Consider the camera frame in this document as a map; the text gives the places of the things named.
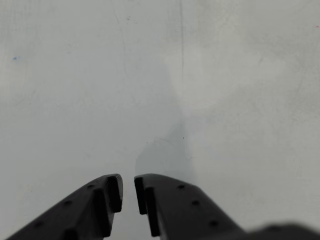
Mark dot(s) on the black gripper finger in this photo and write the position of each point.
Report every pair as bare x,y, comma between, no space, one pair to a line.
82,212
180,212

